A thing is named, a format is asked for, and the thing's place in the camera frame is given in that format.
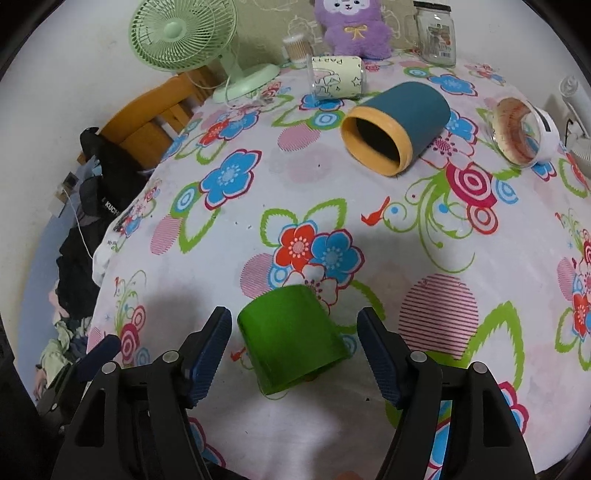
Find green plastic cup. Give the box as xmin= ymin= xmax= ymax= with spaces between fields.
xmin=238 ymin=285 xmax=349 ymax=395

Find white cup with red interior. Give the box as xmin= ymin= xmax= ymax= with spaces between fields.
xmin=491 ymin=97 xmax=560 ymax=168

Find teal cup with yellow rim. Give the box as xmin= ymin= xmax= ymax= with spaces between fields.
xmin=341 ymin=82 xmax=451 ymax=177

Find clear patterned party cup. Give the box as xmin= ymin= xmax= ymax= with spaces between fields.
xmin=307 ymin=55 xmax=366 ymax=100

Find person's right hand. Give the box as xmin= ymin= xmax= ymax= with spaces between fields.
xmin=335 ymin=471 xmax=363 ymax=480

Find black bag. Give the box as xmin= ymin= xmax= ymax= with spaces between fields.
xmin=55 ymin=127 xmax=147 ymax=320

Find floral tablecloth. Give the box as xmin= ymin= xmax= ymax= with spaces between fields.
xmin=89 ymin=55 xmax=590 ymax=479

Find wooden headboard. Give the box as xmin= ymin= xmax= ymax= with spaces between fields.
xmin=91 ymin=67 xmax=217 ymax=169

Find green desk fan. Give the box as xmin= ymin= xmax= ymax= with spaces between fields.
xmin=128 ymin=1 xmax=280 ymax=104

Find white small fan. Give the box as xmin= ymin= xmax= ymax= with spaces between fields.
xmin=559 ymin=75 xmax=591 ymax=179

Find cotton swab container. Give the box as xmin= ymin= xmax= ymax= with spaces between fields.
xmin=283 ymin=33 xmax=314 ymax=64

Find green elephant pattern mat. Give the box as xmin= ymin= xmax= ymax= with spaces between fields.
xmin=232 ymin=0 xmax=419 ymax=68

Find purple plush toy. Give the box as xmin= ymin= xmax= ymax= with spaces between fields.
xmin=315 ymin=0 xmax=392 ymax=60

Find glass mason jar mug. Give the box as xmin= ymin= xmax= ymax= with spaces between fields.
xmin=413 ymin=1 xmax=457 ymax=67

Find white fan cable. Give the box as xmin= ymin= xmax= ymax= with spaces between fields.
xmin=184 ymin=45 xmax=279 ymax=110

